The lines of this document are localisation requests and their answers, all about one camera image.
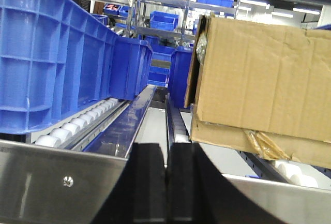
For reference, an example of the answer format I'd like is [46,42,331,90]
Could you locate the blue bin on rollers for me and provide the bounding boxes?
[1,0,152,135]

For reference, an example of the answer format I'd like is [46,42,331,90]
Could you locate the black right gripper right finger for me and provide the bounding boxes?
[167,143,282,223]

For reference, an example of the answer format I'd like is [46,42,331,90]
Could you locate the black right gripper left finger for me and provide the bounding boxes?
[93,143,166,223]

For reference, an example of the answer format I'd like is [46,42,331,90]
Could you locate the steel shelf front lip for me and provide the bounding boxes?
[1,140,127,223]

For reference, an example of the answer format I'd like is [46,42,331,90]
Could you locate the person in white shirt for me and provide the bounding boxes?
[165,0,188,32]

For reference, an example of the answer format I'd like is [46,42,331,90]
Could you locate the white roller track left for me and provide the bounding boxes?
[34,98,119,147]

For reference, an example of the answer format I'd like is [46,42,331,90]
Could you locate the worn cardboard box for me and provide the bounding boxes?
[184,16,330,168]

